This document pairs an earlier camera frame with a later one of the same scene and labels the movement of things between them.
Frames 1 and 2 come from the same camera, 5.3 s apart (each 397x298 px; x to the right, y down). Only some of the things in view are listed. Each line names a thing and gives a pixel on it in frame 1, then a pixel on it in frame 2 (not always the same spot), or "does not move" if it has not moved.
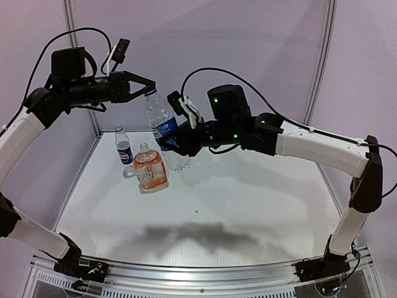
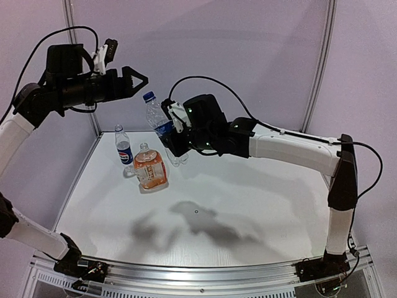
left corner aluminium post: [71, 25] does not move
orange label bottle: [149, 169] does not move
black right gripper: [191, 135] does not move
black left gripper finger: [131, 77] → [126, 73]
